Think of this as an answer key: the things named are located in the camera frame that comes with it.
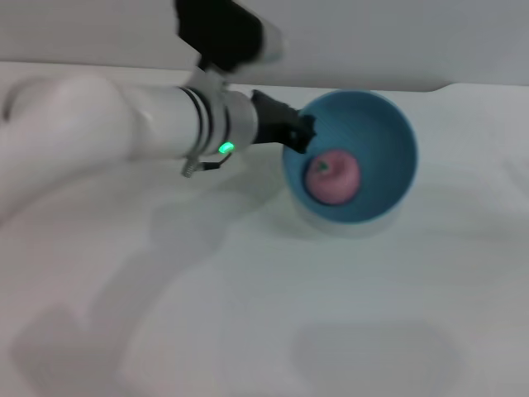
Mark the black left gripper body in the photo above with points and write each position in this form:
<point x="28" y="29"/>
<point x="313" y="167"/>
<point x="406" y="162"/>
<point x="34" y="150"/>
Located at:
<point x="273" y="120"/>

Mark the blue plastic bowl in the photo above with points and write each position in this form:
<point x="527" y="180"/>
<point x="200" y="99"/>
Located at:
<point x="384" y="144"/>

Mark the pink toy peach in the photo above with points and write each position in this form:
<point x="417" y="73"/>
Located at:
<point x="335" y="180"/>

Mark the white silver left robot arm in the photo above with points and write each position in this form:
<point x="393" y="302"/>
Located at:
<point x="103" y="124"/>

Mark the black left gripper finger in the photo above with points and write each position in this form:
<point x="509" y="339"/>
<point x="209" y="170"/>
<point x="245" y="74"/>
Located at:
<point x="301" y="134"/>

